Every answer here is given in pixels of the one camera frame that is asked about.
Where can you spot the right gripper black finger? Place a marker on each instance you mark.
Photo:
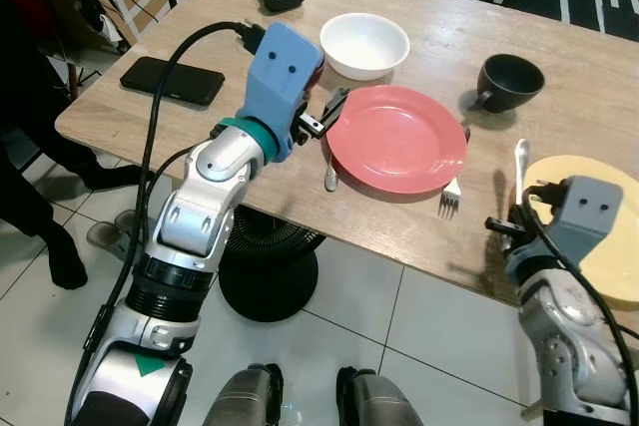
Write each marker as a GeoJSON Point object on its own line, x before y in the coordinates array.
{"type": "Point", "coordinates": [499, 227]}

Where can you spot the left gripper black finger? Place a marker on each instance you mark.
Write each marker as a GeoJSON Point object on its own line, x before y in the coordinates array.
{"type": "Point", "coordinates": [316, 128]}
{"type": "Point", "coordinates": [335, 109]}

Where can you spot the silver metal spoon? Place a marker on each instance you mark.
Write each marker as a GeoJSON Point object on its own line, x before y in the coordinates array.
{"type": "Point", "coordinates": [330, 179]}

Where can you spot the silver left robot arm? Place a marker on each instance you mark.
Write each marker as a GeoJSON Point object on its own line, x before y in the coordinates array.
{"type": "Point", "coordinates": [200, 207]}

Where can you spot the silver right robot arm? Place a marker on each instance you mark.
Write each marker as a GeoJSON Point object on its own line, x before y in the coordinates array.
{"type": "Point", "coordinates": [559, 336]}

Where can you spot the maroon cup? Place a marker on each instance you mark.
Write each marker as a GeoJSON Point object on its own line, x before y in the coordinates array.
{"type": "Point", "coordinates": [318, 72]}

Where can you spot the silver metal fork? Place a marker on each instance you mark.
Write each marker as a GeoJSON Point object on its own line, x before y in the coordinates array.
{"type": "Point", "coordinates": [451, 204]}

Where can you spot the white bowl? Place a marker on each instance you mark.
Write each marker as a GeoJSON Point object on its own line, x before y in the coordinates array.
{"type": "Point", "coordinates": [364, 47]}

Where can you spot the white spoon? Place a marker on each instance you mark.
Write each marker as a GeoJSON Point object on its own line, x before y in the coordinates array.
{"type": "Point", "coordinates": [520, 162]}

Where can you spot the pink round plate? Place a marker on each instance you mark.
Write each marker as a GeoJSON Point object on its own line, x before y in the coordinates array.
{"type": "Point", "coordinates": [399, 142]}

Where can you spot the yellow round plate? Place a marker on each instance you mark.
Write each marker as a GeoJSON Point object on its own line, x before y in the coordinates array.
{"type": "Point", "coordinates": [609, 179]}

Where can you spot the black smartphone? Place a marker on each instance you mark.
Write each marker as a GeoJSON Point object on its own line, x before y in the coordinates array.
{"type": "Point", "coordinates": [172, 80]}

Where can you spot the black cup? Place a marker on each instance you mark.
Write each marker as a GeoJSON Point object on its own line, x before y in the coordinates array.
{"type": "Point", "coordinates": [511, 82]}

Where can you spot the black round fan base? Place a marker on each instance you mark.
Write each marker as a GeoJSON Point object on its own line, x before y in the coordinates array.
{"type": "Point", "coordinates": [268, 276]}

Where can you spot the grey right robot leg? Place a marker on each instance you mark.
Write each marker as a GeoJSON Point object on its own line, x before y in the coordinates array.
{"type": "Point", "coordinates": [379, 404]}

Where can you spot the grey robot leg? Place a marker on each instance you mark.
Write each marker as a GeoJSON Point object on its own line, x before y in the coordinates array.
{"type": "Point", "coordinates": [245, 401]}
{"type": "Point", "coordinates": [379, 404]}

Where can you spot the grey slipper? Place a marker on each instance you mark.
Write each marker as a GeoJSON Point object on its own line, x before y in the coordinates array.
{"type": "Point", "coordinates": [112, 236]}

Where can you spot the person in black trousers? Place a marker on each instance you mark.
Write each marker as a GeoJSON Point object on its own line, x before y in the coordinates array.
{"type": "Point", "coordinates": [30, 97]}

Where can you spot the grey left robot leg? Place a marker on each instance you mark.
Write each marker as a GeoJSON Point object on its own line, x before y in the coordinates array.
{"type": "Point", "coordinates": [245, 401]}

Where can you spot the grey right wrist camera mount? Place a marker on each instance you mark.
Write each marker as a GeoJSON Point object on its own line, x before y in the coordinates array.
{"type": "Point", "coordinates": [589, 212]}

